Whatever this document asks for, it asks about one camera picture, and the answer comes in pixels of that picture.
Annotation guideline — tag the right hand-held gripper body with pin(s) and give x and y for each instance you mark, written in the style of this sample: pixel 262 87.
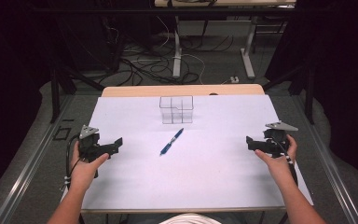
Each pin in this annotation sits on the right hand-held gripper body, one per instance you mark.
pixel 275 140

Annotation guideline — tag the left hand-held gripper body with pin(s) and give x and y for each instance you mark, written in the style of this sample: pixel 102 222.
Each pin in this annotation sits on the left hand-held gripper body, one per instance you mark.
pixel 90 145

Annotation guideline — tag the person's right hand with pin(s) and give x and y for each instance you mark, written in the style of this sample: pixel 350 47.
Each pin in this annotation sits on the person's right hand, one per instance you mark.
pixel 280 161

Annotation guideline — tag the person's left hand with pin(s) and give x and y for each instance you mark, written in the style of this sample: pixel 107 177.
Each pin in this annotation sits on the person's left hand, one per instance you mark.
pixel 85 170

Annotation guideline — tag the blue pen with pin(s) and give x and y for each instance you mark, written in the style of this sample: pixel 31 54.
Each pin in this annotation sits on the blue pen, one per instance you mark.
pixel 171 142

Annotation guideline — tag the white paper sheet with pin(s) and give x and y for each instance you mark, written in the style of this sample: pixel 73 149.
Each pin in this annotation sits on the white paper sheet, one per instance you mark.
pixel 195 168

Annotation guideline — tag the black metal stand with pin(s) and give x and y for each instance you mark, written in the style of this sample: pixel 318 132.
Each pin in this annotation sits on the black metal stand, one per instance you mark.
pixel 298 84
pixel 62 77

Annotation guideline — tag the white power plug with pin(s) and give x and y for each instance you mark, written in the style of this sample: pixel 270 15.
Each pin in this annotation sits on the white power plug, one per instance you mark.
pixel 234 79

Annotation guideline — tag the clear plastic organizer box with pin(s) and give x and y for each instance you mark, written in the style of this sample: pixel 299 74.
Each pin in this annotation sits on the clear plastic organizer box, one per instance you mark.
pixel 176 109

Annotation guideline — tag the white desk leg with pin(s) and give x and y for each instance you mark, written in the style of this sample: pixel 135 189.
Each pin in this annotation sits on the white desk leg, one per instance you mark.
pixel 248 51
pixel 176 49

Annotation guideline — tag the aluminium floor rail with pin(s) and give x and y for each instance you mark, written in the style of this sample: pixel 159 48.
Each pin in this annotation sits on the aluminium floor rail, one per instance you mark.
pixel 331 168
pixel 23 169

